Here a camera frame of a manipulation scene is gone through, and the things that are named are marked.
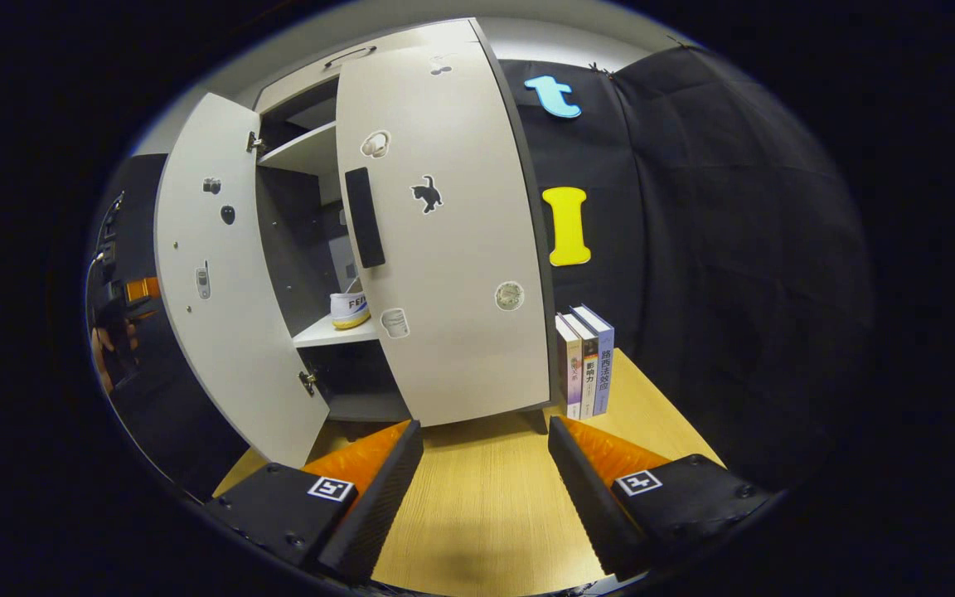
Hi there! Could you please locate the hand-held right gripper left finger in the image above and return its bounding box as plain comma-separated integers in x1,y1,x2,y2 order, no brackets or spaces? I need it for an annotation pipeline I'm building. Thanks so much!
204,419,424,585

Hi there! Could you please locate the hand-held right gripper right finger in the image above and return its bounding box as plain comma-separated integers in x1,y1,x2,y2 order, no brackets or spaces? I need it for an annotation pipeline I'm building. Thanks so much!
548,415,773,581

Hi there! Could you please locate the white shoe cabinet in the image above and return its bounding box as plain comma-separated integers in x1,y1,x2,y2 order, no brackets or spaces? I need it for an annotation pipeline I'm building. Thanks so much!
252,18,559,436

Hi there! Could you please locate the white canvas shoe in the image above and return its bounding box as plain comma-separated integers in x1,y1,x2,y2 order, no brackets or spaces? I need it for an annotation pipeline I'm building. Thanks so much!
329,290,372,331

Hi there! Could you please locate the white spine book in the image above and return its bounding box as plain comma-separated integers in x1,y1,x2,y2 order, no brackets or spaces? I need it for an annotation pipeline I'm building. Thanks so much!
555,313,583,420

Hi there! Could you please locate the blue spine book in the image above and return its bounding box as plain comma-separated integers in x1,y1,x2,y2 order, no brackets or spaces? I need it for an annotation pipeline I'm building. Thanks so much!
573,304,615,417

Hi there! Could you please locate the black door handle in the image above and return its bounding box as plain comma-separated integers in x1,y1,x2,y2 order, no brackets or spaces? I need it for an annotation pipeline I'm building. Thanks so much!
345,167,385,269

